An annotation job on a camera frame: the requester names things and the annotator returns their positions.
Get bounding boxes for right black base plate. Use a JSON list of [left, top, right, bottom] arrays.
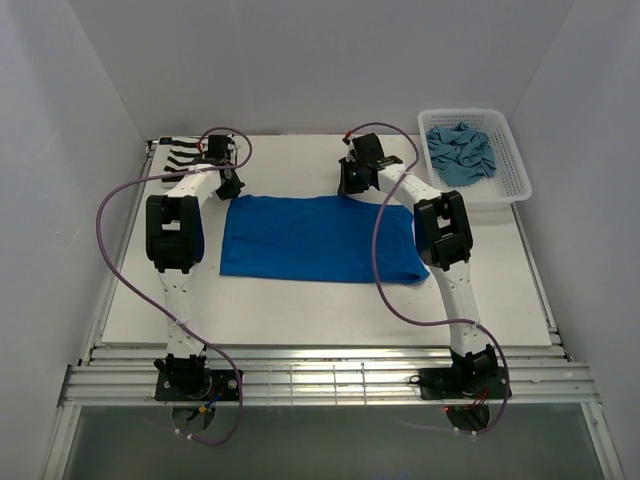
[[408, 367, 512, 400]]

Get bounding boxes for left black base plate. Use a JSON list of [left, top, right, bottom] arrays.
[[153, 368, 240, 403]]

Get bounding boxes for light teal tank top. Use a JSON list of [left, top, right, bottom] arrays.
[[425, 122, 497, 187]]

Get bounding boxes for white plastic basket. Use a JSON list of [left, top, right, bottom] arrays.
[[418, 108, 532, 210]]

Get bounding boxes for aluminium frame rails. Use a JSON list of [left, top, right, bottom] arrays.
[[42, 137, 626, 480]]

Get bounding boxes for black white striped tank top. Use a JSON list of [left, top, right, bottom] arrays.
[[161, 134, 238, 190]]

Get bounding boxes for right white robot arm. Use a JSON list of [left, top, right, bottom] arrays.
[[338, 132, 498, 399]]

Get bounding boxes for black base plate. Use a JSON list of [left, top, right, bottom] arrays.
[[153, 368, 240, 403], [408, 367, 512, 400]]

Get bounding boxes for blue tank top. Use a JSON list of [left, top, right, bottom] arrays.
[[219, 193, 431, 285]]

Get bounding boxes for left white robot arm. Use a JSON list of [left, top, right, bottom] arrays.
[[145, 134, 244, 400]]

